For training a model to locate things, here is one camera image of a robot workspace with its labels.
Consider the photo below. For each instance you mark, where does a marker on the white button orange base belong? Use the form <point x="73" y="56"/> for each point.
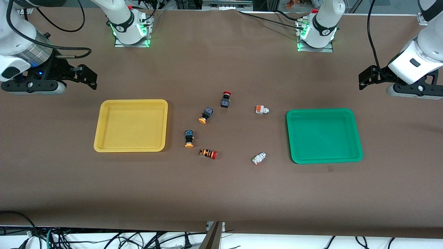
<point x="261" y="110"/>

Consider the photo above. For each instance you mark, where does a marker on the yellow cap push button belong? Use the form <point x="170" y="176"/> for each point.
<point x="189" y="138"/>
<point x="205" y="115"/>

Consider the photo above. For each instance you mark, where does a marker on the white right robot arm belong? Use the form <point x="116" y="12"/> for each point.
<point x="121" y="20"/>

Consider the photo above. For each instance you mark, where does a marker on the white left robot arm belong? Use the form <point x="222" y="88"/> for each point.
<point x="323" y="24"/>

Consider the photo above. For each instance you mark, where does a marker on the yellow plastic tray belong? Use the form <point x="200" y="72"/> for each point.
<point x="131" y="126"/>

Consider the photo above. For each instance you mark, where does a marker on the aluminium corner profile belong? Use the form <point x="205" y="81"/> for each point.
<point x="422" y="19"/>

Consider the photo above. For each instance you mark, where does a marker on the green plastic tray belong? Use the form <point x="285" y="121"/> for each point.
<point x="323" y="135"/>

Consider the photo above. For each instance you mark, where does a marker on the red mushroom button black body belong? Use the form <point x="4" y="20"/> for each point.
<point x="225" y="99"/>

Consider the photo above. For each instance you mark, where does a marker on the red button orange striped body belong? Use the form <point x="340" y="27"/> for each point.
<point x="208" y="153"/>

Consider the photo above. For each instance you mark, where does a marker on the brown table mat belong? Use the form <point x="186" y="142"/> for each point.
<point x="221" y="193"/>

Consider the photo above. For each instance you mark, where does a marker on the metal table leg beam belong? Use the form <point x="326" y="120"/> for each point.
<point x="213" y="237"/>

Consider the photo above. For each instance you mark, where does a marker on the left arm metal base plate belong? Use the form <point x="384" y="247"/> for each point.
<point x="330" y="49"/>

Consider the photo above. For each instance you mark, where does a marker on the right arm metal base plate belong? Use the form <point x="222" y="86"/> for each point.
<point x="149" y="34"/>

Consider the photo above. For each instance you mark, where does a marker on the aluminium frame bar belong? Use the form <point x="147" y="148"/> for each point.
<point x="226" y="3"/>

